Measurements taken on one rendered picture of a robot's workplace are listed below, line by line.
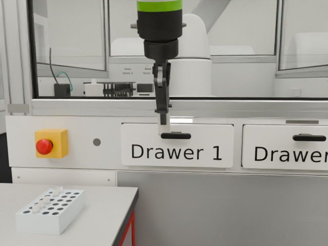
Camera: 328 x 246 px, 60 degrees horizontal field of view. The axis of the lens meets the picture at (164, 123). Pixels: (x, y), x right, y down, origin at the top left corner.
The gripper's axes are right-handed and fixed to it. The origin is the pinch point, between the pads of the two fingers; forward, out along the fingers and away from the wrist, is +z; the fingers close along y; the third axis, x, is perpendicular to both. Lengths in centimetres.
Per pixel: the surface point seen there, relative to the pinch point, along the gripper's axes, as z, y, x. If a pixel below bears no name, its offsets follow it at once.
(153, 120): 1.7, -3.8, -3.0
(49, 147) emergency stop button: 4.7, 4.9, -28.4
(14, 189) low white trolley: 15.9, 7.9, -39.0
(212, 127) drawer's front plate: 2.3, -1.7, 12.0
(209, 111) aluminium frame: -0.9, -4.5, 11.4
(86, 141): 7.2, -1.8, -21.5
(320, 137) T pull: 2.5, 2.2, 36.7
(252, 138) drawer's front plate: 4.9, -0.8, 22.0
